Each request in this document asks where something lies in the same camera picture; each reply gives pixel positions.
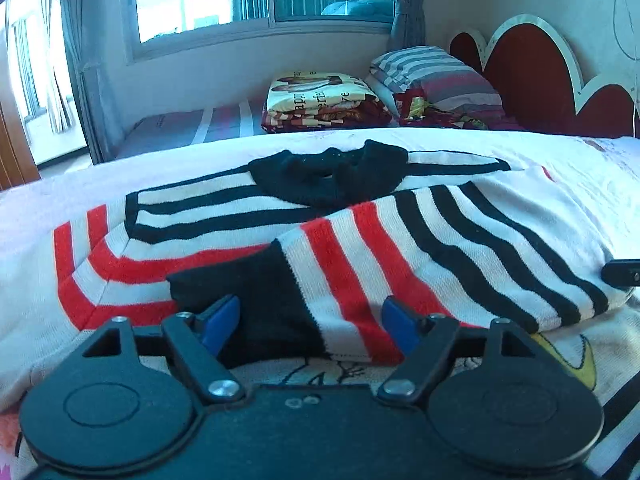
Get wooden door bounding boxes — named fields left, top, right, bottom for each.
left=0, top=77, right=42, bottom=192

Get red yellow printed cloth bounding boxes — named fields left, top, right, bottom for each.
left=393, top=87, right=488, bottom=130

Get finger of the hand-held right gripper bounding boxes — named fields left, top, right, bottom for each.
left=600, top=258, right=640, bottom=291

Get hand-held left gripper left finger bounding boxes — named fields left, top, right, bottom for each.
left=81, top=294, right=247, bottom=407

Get red and white headboard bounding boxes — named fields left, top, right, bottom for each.
left=448, top=14, right=640, bottom=138

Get striped bed sheet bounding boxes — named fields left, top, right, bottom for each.
left=111, top=96, right=271, bottom=160

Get grey striped pillow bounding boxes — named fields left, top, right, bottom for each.
left=365, top=46, right=505, bottom=123

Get blue-grey curtain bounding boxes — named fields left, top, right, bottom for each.
left=388, top=0, right=433, bottom=52
left=56, top=0, right=126, bottom=165

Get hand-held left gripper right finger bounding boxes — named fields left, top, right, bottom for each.
left=377, top=295, right=537, bottom=406

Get white floral bed blanket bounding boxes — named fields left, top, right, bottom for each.
left=0, top=127, right=640, bottom=480

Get wall cable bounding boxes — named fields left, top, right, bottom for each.
left=611, top=0, right=640, bottom=138

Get folded printed blanket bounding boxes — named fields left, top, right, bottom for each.
left=261, top=72, right=393, bottom=134

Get red black white striped sweater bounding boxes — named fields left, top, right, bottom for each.
left=53, top=139, right=630, bottom=367

